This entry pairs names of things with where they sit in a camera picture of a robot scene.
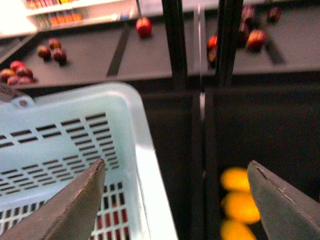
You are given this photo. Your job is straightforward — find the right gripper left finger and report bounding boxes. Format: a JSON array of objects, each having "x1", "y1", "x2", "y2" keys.
[{"x1": 0, "y1": 158, "x2": 106, "y2": 240}]

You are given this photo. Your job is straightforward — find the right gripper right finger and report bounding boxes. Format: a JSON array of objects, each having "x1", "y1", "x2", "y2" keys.
[{"x1": 247, "y1": 160, "x2": 320, "y2": 240}]

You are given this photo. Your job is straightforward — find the yellow lemon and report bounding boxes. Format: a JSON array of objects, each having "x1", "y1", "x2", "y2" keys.
[
  {"x1": 221, "y1": 191, "x2": 261, "y2": 225},
  {"x1": 220, "y1": 167, "x2": 250, "y2": 192},
  {"x1": 220, "y1": 219, "x2": 257, "y2": 240}
]

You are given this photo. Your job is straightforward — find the light blue plastic basket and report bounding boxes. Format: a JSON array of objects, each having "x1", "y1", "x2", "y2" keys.
[{"x1": 0, "y1": 82, "x2": 178, "y2": 240}]

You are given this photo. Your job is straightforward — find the brown basket handle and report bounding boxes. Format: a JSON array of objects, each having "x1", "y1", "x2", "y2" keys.
[{"x1": 0, "y1": 82, "x2": 24, "y2": 103}]

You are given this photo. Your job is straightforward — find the yellow lemon bottom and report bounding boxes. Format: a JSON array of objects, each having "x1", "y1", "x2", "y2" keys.
[{"x1": 220, "y1": 219, "x2": 257, "y2": 240}]

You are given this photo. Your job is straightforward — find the yellow lemon top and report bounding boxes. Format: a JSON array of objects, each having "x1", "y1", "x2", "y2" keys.
[{"x1": 220, "y1": 167, "x2": 250, "y2": 192}]

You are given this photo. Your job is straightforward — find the red apple right shelf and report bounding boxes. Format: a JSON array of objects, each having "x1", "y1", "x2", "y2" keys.
[{"x1": 247, "y1": 29, "x2": 267, "y2": 52}]

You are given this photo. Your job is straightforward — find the red apple shelf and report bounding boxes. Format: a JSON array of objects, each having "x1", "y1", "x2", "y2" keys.
[
  {"x1": 135, "y1": 17, "x2": 153, "y2": 38},
  {"x1": 247, "y1": 29, "x2": 267, "y2": 52}
]

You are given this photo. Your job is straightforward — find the dark purple fruit middle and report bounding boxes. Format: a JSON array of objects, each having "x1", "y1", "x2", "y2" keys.
[{"x1": 237, "y1": 22, "x2": 250, "y2": 48}]

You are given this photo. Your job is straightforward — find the dark purple fruit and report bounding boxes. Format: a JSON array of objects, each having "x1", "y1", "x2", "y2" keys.
[
  {"x1": 241, "y1": 5, "x2": 256, "y2": 23},
  {"x1": 237, "y1": 22, "x2": 250, "y2": 48}
]

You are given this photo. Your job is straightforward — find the bottles on white shelf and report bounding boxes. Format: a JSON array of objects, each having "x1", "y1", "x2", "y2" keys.
[{"x1": 23, "y1": 0, "x2": 84, "y2": 29}]

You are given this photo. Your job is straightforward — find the dark red fruit far right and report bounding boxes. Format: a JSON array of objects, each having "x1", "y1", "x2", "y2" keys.
[{"x1": 266, "y1": 7, "x2": 282, "y2": 23}]

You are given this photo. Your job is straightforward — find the red apple upper shelf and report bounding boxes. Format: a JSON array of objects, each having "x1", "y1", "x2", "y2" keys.
[{"x1": 135, "y1": 17, "x2": 153, "y2": 38}]

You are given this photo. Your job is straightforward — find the dark purple fruit top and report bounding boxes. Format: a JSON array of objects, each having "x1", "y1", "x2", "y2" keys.
[{"x1": 241, "y1": 5, "x2": 256, "y2": 23}]

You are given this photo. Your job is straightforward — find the dark fruit behind post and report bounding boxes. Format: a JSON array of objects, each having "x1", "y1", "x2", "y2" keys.
[{"x1": 207, "y1": 47, "x2": 217, "y2": 69}]

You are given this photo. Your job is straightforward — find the red fruit behind post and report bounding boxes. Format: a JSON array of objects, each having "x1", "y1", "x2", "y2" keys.
[{"x1": 206, "y1": 34, "x2": 218, "y2": 51}]

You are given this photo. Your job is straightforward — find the black shelf post left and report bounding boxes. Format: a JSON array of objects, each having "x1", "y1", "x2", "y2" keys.
[{"x1": 161, "y1": 0, "x2": 188, "y2": 90}]

